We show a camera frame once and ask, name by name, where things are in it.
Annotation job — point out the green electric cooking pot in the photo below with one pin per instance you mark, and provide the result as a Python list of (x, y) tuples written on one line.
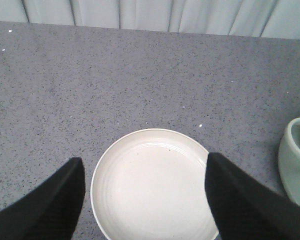
[(289, 160)]

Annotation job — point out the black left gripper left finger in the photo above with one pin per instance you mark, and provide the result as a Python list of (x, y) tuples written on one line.
[(49, 212)]

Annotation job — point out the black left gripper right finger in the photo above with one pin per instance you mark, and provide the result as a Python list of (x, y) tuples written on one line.
[(243, 208)]

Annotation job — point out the beige round plate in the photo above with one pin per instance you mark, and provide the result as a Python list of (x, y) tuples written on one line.
[(150, 185)]

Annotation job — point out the white pleated curtain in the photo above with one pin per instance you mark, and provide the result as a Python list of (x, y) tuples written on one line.
[(253, 18)]

